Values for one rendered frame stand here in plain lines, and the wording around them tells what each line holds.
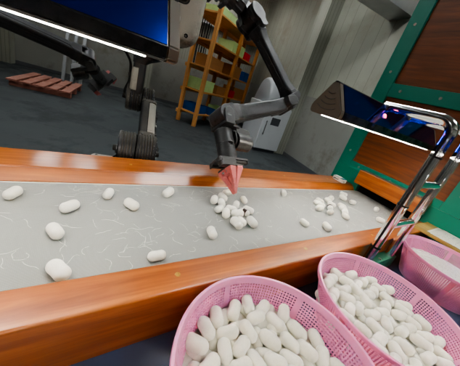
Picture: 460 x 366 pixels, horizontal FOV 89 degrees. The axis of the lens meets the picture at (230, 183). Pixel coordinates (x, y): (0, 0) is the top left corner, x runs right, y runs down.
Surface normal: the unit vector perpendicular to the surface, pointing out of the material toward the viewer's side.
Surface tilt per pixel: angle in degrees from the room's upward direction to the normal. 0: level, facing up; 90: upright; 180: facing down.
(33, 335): 90
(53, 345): 90
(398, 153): 90
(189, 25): 90
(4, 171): 45
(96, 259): 0
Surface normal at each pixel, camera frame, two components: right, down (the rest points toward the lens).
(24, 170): 0.55, -0.29
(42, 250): 0.29, -0.88
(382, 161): -0.82, -0.04
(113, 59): 0.31, 0.45
